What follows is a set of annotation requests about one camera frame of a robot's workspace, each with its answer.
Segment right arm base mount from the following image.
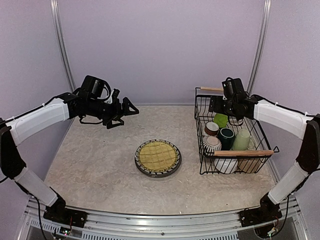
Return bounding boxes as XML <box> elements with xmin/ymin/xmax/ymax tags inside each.
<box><xmin>238</xmin><ymin>207</ymin><xmax>283</xmax><ymax>227</ymax></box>

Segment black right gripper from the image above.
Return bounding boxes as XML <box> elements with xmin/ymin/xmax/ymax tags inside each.
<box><xmin>209</xmin><ymin>95</ymin><xmax>239</xmax><ymax>118</ymax></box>

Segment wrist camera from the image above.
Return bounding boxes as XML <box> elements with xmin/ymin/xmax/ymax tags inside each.
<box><xmin>78</xmin><ymin>75</ymin><xmax>120</xmax><ymax>104</ymax></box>
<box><xmin>222</xmin><ymin>77</ymin><xmax>247</xmax><ymax>101</ymax></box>

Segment lime green plate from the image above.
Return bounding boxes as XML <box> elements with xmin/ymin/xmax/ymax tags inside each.
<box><xmin>213</xmin><ymin>113</ymin><xmax>228</xmax><ymax>128</ymax></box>

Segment black wire dish rack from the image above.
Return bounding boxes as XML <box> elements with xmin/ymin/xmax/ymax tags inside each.
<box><xmin>194</xmin><ymin>87</ymin><xmax>279</xmax><ymax>175</ymax></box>

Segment beige cup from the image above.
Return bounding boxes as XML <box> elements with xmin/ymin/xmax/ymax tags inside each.
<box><xmin>238</xmin><ymin>158</ymin><xmax>261</xmax><ymax>174</ymax></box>

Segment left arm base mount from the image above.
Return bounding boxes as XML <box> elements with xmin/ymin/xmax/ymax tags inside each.
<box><xmin>43</xmin><ymin>208</ymin><xmax>88</xmax><ymax>228</ymax></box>

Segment white plate dark stripes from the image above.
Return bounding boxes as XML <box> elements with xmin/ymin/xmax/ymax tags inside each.
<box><xmin>134</xmin><ymin>139</ymin><xmax>182</xmax><ymax>178</ymax></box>

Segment clear glass cup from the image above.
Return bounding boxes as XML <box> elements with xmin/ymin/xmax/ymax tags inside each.
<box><xmin>247</xmin><ymin>138</ymin><xmax>256</xmax><ymax>151</ymax></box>

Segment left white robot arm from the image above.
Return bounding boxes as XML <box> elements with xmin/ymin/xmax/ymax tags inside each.
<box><xmin>0</xmin><ymin>89</ymin><xmax>139</xmax><ymax>223</ymax></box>

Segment yellow green woven plate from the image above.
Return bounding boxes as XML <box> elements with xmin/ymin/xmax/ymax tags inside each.
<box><xmin>138</xmin><ymin>140</ymin><xmax>178</xmax><ymax>172</ymax></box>

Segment light green cup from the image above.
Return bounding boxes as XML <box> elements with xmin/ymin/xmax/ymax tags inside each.
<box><xmin>231</xmin><ymin>129</ymin><xmax>251</xmax><ymax>151</ymax></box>

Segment grey reindeer plate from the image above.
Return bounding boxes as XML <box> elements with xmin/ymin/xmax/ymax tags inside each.
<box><xmin>134</xmin><ymin>160</ymin><xmax>182</xmax><ymax>178</ymax></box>

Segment striped black white cup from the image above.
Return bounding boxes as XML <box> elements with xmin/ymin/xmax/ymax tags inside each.
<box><xmin>202</xmin><ymin>135</ymin><xmax>222</xmax><ymax>155</ymax></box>

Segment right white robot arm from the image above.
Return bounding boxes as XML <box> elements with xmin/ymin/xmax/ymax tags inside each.
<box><xmin>210</xmin><ymin>95</ymin><xmax>320</xmax><ymax>222</ymax></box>

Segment brown white small bowl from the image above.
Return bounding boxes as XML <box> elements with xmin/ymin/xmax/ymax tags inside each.
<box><xmin>204</xmin><ymin>121</ymin><xmax>220</xmax><ymax>136</ymax></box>

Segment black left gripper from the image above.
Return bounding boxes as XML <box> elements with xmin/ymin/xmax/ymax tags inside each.
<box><xmin>87</xmin><ymin>96</ymin><xmax>139</xmax><ymax>129</ymax></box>

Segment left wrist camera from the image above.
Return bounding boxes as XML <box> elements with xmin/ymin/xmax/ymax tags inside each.
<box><xmin>78</xmin><ymin>75</ymin><xmax>120</xmax><ymax>104</ymax></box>

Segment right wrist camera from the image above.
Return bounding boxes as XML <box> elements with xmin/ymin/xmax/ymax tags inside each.
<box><xmin>222</xmin><ymin>77</ymin><xmax>247</xmax><ymax>101</ymax></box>

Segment aluminium front rail frame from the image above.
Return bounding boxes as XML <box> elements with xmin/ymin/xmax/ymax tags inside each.
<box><xmin>14</xmin><ymin>197</ymin><xmax>311</xmax><ymax>240</ymax></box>

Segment dark green mug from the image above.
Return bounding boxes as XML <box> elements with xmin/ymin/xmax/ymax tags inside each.
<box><xmin>217</xmin><ymin>127</ymin><xmax>235</xmax><ymax>151</ymax></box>

